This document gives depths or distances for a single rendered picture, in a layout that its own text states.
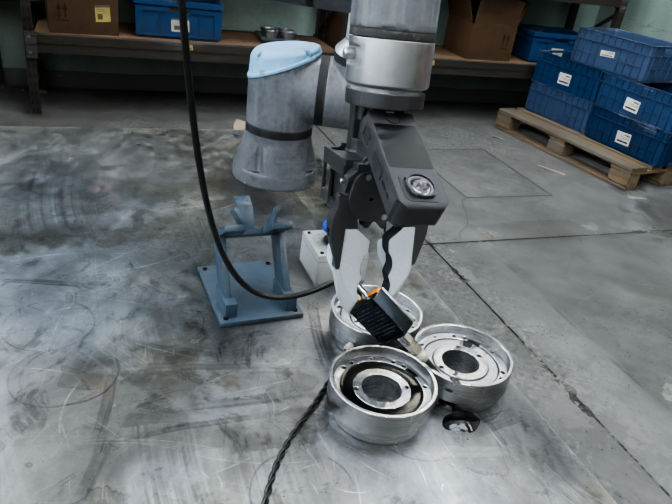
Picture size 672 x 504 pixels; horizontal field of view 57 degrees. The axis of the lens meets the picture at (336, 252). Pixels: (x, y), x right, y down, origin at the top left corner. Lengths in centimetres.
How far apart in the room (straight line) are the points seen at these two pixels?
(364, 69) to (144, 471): 38
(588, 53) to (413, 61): 404
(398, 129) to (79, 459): 39
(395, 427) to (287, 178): 59
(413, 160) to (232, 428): 29
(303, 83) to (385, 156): 53
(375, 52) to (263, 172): 56
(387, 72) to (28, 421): 43
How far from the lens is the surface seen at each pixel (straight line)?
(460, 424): 64
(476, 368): 69
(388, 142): 52
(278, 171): 106
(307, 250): 83
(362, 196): 55
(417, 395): 62
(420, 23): 54
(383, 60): 53
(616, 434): 207
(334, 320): 69
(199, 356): 68
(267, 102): 104
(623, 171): 413
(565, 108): 469
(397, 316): 60
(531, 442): 66
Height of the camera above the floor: 122
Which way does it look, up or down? 28 degrees down
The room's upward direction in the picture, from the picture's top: 8 degrees clockwise
